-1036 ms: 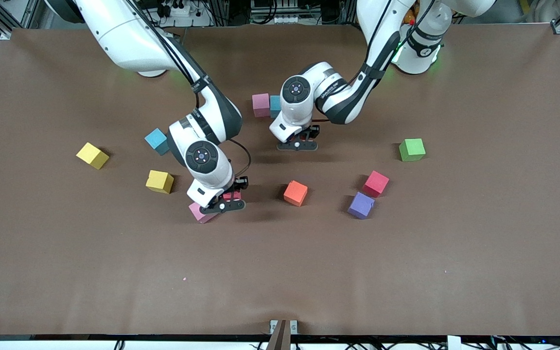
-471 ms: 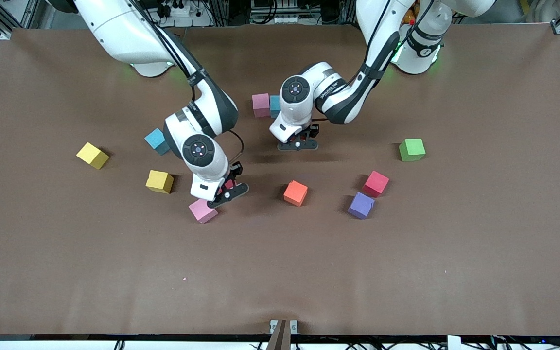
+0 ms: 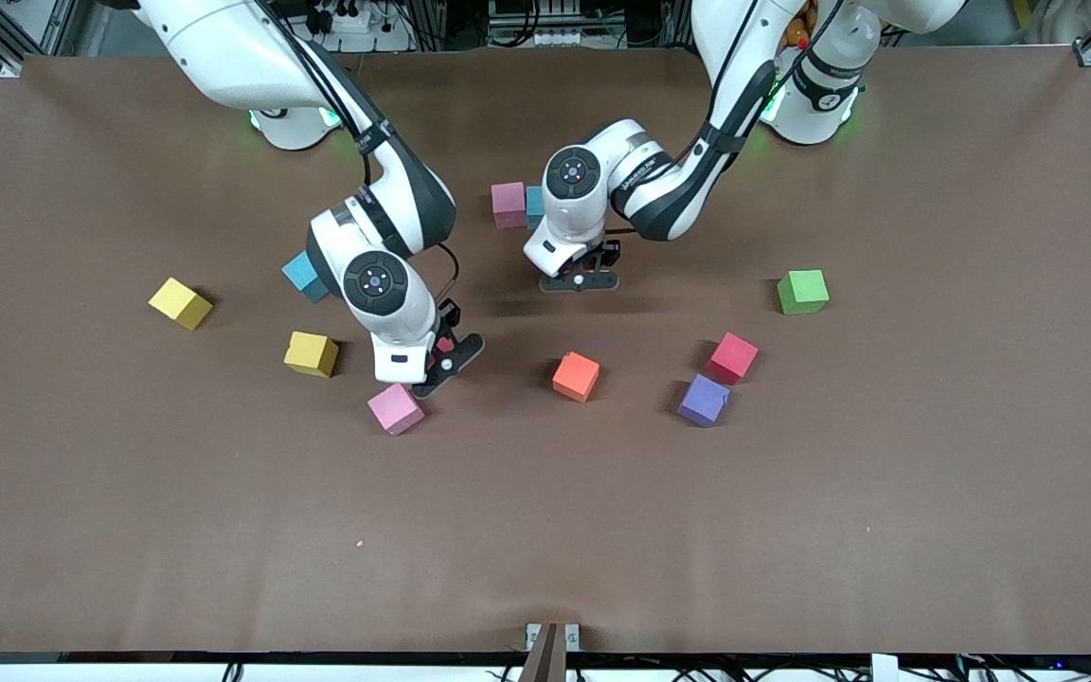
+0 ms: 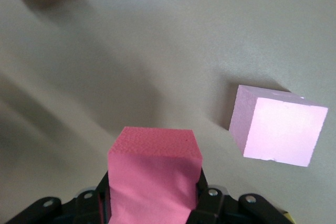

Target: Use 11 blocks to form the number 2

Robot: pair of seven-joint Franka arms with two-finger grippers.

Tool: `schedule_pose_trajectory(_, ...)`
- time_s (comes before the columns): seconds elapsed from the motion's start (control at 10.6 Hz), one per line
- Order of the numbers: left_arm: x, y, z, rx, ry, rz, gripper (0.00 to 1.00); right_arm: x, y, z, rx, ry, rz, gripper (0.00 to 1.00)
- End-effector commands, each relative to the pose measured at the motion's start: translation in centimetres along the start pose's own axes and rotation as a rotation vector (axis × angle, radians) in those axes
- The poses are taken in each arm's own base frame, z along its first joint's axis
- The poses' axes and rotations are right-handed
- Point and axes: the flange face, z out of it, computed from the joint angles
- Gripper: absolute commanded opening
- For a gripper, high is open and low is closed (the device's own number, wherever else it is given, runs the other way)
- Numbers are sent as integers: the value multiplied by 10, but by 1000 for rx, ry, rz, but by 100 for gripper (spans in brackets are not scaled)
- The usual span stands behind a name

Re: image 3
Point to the purple foam cube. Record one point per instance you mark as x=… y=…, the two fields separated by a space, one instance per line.
x=703 y=399

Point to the white electrical device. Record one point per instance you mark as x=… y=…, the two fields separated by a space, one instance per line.
x=545 y=38

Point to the brown table cover sheet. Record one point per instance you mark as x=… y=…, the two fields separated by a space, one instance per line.
x=545 y=530

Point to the green foam cube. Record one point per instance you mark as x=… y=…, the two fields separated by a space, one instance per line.
x=801 y=292

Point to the blue foam cube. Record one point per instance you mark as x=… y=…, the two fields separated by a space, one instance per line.
x=533 y=206
x=295 y=272

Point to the orange foam cube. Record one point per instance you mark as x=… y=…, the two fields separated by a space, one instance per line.
x=576 y=375

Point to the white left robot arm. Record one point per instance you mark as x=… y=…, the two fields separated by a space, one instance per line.
x=572 y=173

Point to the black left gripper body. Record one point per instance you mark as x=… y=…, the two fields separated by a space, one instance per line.
x=607 y=254

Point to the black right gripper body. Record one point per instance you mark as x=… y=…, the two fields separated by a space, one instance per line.
x=448 y=319

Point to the orange packed items pile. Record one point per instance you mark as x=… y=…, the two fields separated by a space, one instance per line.
x=796 y=33

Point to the white power strip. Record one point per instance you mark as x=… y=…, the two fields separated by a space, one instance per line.
x=351 y=21

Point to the red foam cube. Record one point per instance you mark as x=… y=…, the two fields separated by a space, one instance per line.
x=441 y=346
x=732 y=357

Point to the pink foam cube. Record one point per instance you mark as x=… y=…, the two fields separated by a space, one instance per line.
x=508 y=205
x=395 y=409

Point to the yellow foam cube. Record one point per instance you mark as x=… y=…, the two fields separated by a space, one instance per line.
x=311 y=352
x=178 y=301

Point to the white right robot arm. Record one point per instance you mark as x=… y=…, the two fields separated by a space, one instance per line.
x=375 y=281

